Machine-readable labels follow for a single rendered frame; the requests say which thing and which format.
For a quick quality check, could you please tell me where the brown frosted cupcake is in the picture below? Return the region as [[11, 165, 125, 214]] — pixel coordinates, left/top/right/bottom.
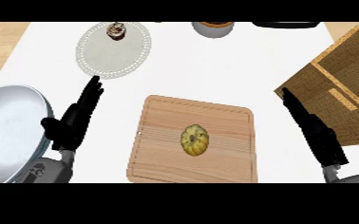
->
[[104, 22, 127, 41]]

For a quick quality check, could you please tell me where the white oval placemat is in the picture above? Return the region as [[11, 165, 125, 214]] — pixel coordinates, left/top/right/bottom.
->
[[73, 22, 152, 80]]

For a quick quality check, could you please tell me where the grey pot with orange rim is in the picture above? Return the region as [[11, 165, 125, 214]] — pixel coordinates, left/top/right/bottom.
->
[[190, 21, 234, 39]]

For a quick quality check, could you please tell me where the yellow squash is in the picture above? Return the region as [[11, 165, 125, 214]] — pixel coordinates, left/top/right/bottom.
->
[[178, 123, 209, 157]]

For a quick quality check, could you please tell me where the black flat appliance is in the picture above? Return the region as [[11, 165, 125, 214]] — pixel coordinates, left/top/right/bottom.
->
[[251, 21, 322, 29]]

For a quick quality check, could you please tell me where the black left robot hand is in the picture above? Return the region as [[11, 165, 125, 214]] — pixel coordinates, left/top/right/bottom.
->
[[39, 75, 104, 152]]

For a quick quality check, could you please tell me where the brown wicker basket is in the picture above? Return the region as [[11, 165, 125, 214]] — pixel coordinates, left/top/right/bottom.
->
[[273, 24, 359, 147]]

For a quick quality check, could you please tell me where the large silver bowl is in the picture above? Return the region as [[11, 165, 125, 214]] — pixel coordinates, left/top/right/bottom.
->
[[0, 84, 56, 184]]

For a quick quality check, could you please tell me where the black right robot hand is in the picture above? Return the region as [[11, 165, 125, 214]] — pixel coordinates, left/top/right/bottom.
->
[[280, 86, 350, 168]]

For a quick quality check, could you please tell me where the wooden cutting board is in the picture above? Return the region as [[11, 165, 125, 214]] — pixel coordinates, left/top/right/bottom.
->
[[124, 94, 260, 184]]

